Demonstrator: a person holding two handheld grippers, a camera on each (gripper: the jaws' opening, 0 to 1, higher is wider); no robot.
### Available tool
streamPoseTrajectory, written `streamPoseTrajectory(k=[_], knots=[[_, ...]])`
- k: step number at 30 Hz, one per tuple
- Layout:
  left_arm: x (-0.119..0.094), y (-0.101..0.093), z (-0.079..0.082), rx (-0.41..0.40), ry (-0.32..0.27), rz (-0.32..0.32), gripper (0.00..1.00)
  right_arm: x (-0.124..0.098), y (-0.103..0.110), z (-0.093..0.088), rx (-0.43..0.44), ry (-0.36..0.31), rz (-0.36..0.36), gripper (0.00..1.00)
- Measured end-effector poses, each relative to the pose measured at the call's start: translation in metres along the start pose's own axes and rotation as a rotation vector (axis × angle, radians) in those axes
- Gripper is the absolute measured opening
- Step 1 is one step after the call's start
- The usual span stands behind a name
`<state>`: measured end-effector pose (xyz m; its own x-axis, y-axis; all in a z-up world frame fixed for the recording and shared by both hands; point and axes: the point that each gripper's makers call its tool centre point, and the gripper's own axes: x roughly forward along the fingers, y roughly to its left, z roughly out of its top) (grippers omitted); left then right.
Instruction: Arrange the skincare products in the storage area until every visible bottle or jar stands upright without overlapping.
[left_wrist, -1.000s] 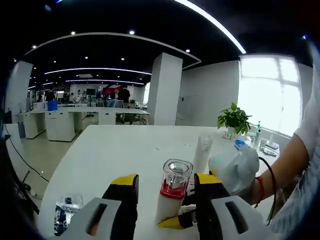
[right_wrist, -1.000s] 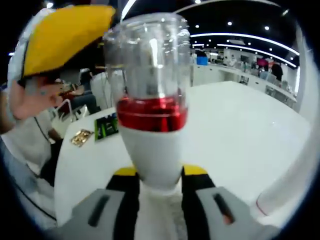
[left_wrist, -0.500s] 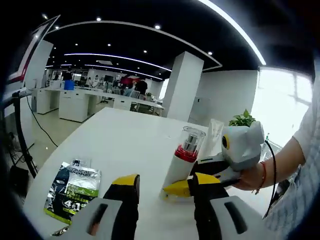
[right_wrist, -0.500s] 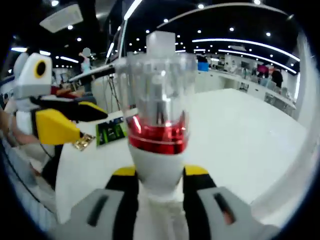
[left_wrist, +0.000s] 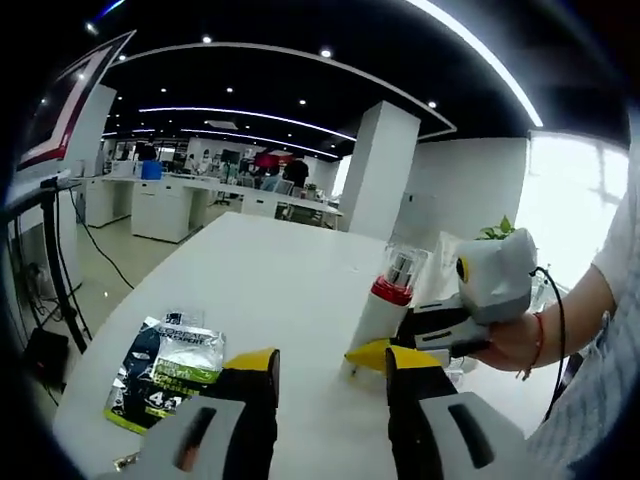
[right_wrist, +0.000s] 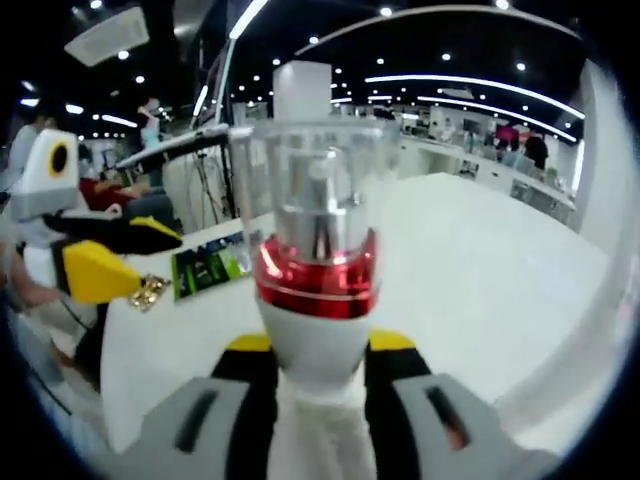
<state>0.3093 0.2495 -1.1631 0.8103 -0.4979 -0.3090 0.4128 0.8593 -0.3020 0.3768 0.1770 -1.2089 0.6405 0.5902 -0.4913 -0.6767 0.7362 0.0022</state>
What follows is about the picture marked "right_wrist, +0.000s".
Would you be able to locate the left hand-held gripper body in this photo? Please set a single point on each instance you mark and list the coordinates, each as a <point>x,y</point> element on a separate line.
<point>47,190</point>

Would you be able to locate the green snack packet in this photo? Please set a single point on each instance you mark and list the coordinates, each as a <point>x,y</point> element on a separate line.
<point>200,272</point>

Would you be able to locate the red collared skincare bottle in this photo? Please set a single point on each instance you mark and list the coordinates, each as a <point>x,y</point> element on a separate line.
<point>315,345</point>

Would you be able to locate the gold wrapped candy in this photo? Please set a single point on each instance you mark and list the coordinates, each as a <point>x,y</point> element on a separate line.
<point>147,295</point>

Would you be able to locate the white desk with black legs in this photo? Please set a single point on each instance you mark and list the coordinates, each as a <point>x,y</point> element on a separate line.
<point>227,170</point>

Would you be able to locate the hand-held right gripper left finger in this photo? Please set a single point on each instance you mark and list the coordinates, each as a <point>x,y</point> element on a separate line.
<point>250,400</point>

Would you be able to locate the white office counter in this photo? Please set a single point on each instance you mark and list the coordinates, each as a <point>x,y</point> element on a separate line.
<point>450,155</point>

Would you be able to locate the ceiling air conditioner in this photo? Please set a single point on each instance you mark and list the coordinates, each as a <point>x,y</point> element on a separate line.
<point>107,35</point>

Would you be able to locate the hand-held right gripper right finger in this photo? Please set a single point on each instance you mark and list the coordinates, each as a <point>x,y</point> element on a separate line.
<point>390,400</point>

